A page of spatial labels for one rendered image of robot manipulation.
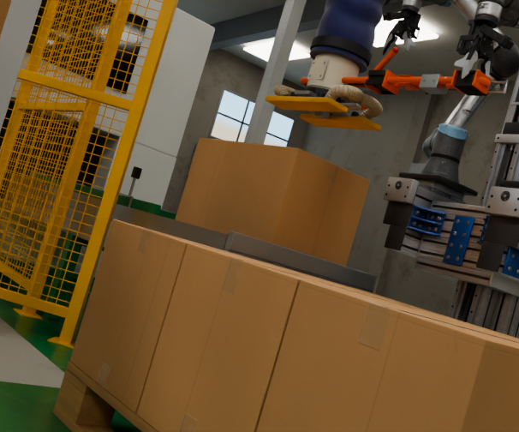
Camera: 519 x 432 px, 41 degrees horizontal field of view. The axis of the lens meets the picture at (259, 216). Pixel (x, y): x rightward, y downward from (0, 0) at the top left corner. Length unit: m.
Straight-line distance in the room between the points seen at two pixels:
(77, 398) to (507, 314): 1.53
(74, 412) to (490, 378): 1.16
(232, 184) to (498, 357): 1.71
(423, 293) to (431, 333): 9.56
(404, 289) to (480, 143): 2.45
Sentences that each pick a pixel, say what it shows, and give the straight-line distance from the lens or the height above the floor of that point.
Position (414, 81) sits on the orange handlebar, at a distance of 2.32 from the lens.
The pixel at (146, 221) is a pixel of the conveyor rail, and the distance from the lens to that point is 2.71.
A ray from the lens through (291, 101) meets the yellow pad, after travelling 2.51.
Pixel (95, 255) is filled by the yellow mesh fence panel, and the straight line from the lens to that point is 2.84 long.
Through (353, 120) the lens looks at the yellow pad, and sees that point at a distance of 2.53.
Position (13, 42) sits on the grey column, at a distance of 2.60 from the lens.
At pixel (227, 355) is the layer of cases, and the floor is 0.36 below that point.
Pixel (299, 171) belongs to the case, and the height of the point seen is 0.88.
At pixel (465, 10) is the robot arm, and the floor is 1.72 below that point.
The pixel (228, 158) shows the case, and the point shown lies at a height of 0.88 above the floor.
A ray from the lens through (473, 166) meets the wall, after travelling 10.63.
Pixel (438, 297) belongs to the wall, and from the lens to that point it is 10.41.
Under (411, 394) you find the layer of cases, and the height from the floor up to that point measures 0.43.
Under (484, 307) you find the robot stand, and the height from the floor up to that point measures 0.61.
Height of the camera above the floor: 0.57
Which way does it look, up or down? 3 degrees up
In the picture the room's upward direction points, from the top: 16 degrees clockwise
